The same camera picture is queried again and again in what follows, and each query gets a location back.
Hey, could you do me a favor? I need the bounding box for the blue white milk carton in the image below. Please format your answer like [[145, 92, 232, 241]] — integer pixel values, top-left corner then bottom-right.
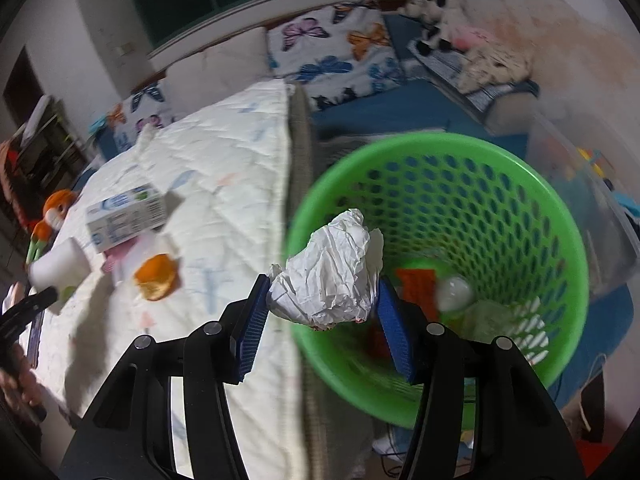
[[85, 184, 167, 252]]

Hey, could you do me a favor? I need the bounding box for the orange peel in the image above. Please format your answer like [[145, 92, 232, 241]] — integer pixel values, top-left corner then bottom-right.
[[134, 254, 178, 301]]

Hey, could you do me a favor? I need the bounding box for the person's left hand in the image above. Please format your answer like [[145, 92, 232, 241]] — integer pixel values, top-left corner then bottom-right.
[[1, 342, 47, 426]]

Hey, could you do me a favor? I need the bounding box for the spotted cloth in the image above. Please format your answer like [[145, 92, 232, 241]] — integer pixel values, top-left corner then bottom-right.
[[457, 42, 533, 94]]

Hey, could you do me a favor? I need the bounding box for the white quilted mattress pad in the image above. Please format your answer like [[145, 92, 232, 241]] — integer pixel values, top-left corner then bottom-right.
[[27, 78, 312, 480]]

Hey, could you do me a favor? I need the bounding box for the butterfly pillow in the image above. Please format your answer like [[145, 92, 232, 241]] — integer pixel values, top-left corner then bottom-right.
[[267, 0, 405, 112], [90, 79, 176, 160]]

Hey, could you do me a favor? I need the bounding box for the pink plush toy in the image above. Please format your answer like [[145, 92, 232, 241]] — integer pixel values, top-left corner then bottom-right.
[[449, 25, 496, 52]]

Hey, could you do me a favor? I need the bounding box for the left butterfly pillow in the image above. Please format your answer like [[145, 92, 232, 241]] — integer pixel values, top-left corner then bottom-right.
[[90, 79, 176, 160]]

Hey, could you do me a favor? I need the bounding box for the green plastic basket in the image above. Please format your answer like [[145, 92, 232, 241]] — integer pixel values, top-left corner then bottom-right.
[[283, 130, 590, 430]]

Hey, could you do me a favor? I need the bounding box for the clear plastic cup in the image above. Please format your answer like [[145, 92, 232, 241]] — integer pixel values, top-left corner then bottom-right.
[[461, 300, 518, 344]]

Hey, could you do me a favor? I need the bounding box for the orange plush toy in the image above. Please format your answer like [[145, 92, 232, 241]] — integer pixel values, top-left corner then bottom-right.
[[25, 188, 78, 266]]

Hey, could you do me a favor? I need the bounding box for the grey pillow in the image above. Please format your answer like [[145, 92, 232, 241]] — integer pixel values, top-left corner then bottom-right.
[[165, 27, 272, 119]]

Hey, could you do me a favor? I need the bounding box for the pink snack packet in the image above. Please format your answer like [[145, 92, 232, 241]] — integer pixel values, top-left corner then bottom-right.
[[101, 237, 138, 274]]

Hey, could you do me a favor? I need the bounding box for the right butterfly pillow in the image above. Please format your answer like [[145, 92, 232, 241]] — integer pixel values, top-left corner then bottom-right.
[[267, 0, 405, 112]]

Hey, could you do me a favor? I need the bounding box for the white paper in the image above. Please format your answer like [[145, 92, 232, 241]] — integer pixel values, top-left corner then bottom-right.
[[267, 208, 384, 330]]

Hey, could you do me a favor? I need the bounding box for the cow plush toy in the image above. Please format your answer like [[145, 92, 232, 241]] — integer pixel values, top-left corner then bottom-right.
[[399, 0, 470, 56]]

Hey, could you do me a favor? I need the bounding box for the orange snack wrapper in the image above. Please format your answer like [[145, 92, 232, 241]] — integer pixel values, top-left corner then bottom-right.
[[395, 268, 436, 310]]

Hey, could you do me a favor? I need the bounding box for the white paper cup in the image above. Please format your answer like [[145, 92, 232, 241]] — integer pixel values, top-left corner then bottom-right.
[[28, 237, 91, 308]]

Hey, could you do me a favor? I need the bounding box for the clear plastic storage box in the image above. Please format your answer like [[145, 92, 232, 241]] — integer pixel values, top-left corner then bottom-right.
[[526, 113, 639, 299]]

